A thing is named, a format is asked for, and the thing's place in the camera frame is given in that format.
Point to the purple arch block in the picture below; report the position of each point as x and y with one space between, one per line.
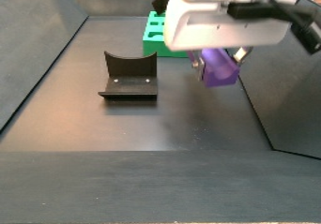
221 70

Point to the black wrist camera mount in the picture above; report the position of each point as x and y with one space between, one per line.
160 6

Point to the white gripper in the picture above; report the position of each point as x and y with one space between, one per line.
200 24

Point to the green shape sorter board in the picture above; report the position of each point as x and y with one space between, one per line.
153 37

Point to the black arch fixture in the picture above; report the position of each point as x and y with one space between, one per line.
132 77

